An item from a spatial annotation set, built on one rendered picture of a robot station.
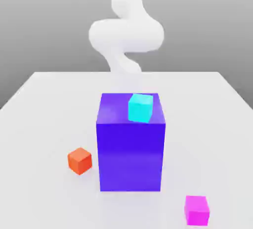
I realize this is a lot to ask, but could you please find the small orange cube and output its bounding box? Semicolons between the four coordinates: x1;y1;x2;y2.
67;147;93;176

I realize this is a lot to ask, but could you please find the small cyan cube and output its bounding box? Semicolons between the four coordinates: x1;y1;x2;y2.
127;93;154;124

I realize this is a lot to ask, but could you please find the large purple box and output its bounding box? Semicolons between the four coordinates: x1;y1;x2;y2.
96;92;166;192

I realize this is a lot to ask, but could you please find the small magenta cube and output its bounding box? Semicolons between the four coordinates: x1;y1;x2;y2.
184;195;210;227

